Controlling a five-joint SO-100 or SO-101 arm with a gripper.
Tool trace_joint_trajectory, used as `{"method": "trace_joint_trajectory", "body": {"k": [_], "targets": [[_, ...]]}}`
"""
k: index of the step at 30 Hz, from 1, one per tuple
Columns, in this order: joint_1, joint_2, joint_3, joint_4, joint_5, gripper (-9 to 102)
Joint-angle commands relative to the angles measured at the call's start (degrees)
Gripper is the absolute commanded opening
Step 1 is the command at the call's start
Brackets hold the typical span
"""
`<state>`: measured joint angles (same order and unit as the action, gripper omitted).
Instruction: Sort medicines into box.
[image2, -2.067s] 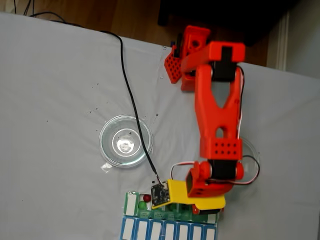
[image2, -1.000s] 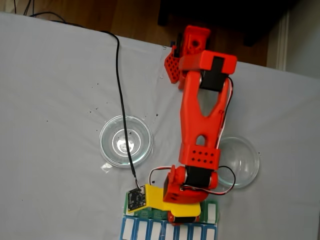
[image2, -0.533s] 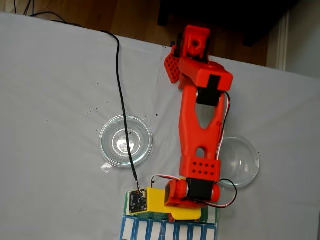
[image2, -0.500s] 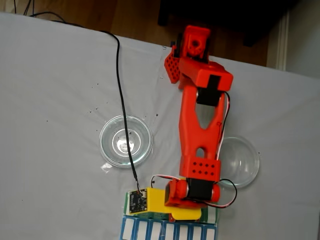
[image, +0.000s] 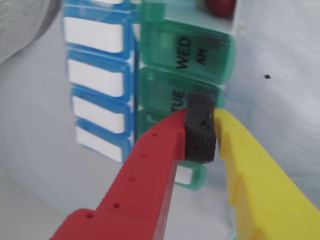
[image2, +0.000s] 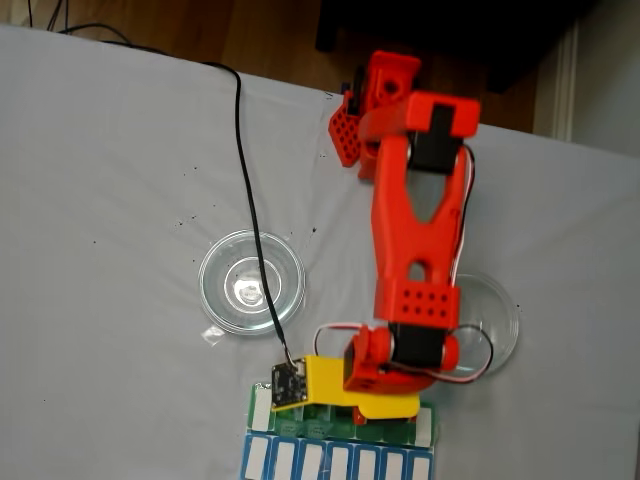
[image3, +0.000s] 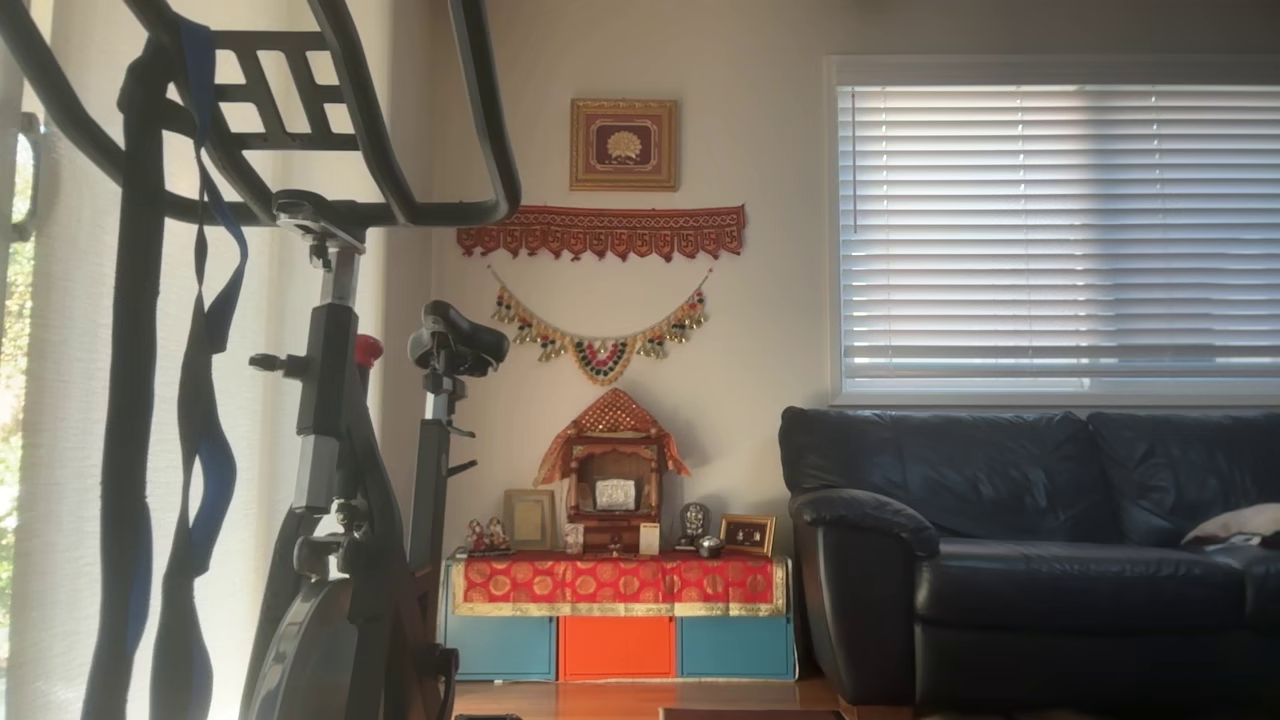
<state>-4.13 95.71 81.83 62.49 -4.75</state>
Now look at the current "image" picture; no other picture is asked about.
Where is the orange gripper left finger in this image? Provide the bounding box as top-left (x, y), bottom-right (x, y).
top-left (48, 92), bottom-right (217, 240)

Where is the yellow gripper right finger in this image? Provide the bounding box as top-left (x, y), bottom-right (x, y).
top-left (212, 107), bottom-right (320, 240)

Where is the folded printed newspaper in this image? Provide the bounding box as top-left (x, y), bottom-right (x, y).
top-left (0, 0), bottom-right (61, 65)

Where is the red pill ball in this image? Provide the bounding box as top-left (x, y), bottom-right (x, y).
top-left (203, 0), bottom-right (237, 17)

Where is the white table cloth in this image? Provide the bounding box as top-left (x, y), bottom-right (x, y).
top-left (0, 0), bottom-right (320, 240)

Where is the weekly pill organizer box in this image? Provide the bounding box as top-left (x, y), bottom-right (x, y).
top-left (61, 0), bottom-right (238, 192)

